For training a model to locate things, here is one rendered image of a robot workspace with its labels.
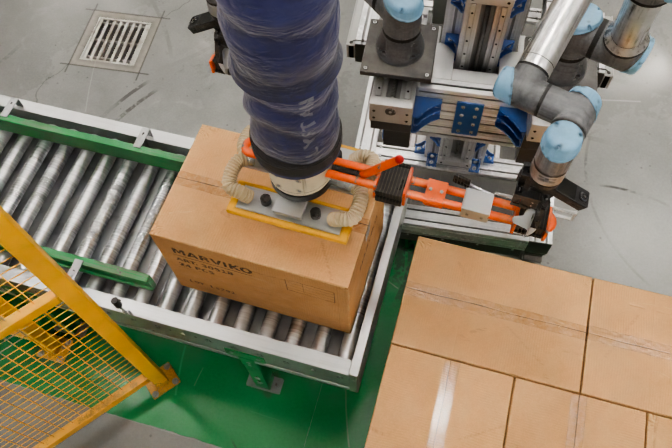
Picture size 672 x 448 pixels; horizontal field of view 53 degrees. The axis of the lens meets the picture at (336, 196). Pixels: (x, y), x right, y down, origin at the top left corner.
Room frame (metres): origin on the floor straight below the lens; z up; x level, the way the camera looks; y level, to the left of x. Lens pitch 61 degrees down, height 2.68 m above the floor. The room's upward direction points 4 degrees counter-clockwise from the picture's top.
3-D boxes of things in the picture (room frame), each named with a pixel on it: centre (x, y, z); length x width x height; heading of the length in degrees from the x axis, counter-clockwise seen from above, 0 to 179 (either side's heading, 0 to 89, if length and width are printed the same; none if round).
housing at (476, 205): (0.78, -0.35, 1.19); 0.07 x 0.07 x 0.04; 69
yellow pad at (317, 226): (0.86, 0.12, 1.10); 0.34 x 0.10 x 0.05; 69
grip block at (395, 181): (0.86, -0.15, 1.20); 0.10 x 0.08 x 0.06; 159
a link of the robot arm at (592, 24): (1.31, -0.72, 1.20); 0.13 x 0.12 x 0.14; 54
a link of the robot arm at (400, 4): (1.44, -0.23, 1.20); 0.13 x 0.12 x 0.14; 31
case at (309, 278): (0.97, 0.19, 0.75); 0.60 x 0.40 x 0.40; 69
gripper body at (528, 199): (0.74, -0.45, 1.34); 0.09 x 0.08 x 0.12; 68
